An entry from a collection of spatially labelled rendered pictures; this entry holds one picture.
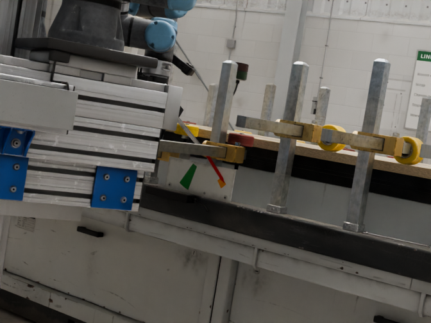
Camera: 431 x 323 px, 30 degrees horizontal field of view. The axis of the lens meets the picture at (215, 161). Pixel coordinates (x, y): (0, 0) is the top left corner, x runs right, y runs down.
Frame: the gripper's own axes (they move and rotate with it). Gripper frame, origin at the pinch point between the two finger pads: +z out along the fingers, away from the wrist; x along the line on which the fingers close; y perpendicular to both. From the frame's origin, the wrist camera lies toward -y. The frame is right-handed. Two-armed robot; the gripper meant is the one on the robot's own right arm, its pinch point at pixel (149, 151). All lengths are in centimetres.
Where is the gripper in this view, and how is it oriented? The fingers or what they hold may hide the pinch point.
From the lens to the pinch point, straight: 217.5
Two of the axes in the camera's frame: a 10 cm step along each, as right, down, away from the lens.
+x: 7.9, 1.6, -5.9
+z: -1.6, 9.9, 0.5
